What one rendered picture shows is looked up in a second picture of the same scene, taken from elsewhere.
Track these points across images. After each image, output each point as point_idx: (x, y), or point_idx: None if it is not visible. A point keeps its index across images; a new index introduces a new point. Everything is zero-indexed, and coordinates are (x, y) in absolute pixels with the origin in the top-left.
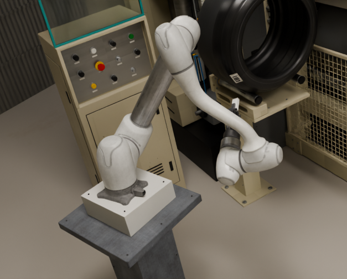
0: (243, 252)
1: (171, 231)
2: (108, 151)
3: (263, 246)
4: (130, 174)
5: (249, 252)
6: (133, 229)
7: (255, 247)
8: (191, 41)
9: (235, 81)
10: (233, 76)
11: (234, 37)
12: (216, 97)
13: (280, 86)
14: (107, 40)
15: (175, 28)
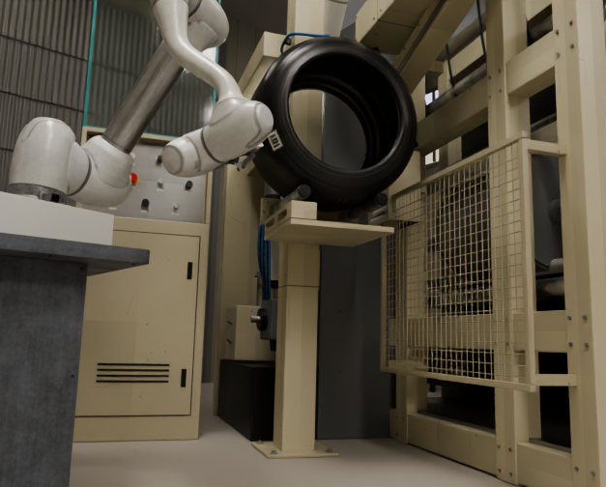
0: (217, 483)
1: (80, 317)
2: (34, 122)
3: (259, 484)
4: (50, 167)
5: (227, 485)
6: None
7: (245, 483)
8: None
9: (273, 146)
10: (271, 134)
11: (281, 78)
12: (264, 233)
13: (347, 194)
14: (155, 154)
15: None
